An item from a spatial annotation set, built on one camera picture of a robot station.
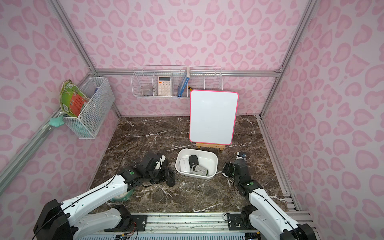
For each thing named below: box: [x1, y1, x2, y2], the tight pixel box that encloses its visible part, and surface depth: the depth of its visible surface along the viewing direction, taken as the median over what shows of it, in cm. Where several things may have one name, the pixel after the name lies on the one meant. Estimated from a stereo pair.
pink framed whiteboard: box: [189, 89, 239, 146], surface depth 92 cm
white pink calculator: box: [158, 76, 172, 96], surface depth 97 cm
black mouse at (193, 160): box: [188, 155, 199, 169], surface depth 94 cm
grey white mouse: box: [191, 164, 209, 176], surface depth 89 cm
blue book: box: [177, 66, 190, 97], surface depth 90 cm
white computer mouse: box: [179, 157, 191, 173], surface depth 92 cm
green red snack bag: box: [60, 79, 90, 118], surface depth 74 cm
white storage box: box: [175, 148, 219, 180], surface depth 93 cm
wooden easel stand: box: [196, 142, 226, 151], surface depth 100 cm
